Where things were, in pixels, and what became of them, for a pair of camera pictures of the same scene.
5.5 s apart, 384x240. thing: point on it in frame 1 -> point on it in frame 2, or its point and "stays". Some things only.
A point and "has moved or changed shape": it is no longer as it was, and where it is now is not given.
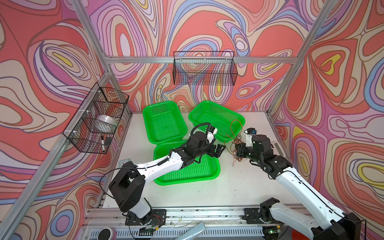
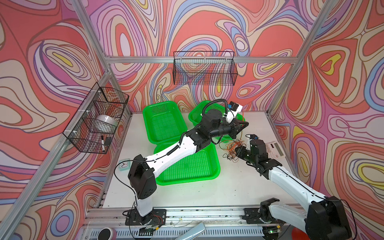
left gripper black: (218, 153) -> (235, 129)
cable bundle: (235, 144) has moved or changed shape
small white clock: (122, 162) stays
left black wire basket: (94, 123) stays
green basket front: (207, 168) stays
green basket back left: (164, 123) stays
